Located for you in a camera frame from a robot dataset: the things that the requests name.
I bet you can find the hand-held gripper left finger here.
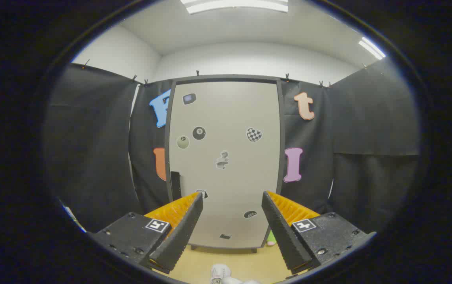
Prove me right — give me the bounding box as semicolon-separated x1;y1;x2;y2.
88;192;204;275

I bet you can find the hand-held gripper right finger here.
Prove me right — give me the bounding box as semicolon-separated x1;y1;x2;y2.
261;191;377;275

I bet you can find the black door handle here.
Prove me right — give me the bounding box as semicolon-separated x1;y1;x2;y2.
170;171;182;201

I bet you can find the grey shoe cabinet door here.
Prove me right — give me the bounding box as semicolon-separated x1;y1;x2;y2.
169;82;281;249

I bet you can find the grey shoe cabinet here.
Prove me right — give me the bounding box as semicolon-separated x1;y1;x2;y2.
165;74;286;254

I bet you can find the black backdrop cloth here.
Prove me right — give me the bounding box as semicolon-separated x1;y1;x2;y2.
42;63;420;234

